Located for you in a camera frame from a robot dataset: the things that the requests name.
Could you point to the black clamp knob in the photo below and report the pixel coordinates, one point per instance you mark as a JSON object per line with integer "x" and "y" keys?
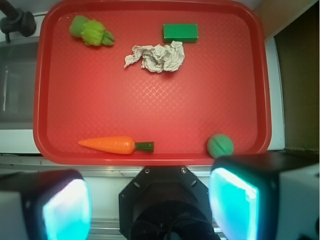
{"x": 16, "y": 20}

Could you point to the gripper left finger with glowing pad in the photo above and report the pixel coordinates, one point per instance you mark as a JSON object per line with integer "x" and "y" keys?
{"x": 48, "y": 205}

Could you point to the green rectangular block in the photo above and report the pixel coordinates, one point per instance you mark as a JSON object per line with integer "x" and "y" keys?
{"x": 180, "y": 32}

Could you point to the grey metal box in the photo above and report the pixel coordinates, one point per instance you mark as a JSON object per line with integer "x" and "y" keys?
{"x": 18, "y": 61}

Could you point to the green fuzzy toy animal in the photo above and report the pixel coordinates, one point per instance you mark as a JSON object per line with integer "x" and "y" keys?
{"x": 92, "y": 32}

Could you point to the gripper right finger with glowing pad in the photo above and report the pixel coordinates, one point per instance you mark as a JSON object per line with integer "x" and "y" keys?
{"x": 270, "y": 196}

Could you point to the crumpled white paper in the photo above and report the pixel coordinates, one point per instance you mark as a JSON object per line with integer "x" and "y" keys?
{"x": 158, "y": 58}

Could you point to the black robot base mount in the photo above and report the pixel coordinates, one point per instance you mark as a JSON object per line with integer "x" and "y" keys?
{"x": 166, "y": 203}

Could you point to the green textured ball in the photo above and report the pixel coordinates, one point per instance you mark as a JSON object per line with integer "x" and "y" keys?
{"x": 220, "y": 145}

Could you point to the orange toy carrot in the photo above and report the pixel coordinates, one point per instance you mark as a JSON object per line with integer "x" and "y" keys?
{"x": 124, "y": 145}

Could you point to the red plastic tray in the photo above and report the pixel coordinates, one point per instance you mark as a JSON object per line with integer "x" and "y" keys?
{"x": 84, "y": 92}

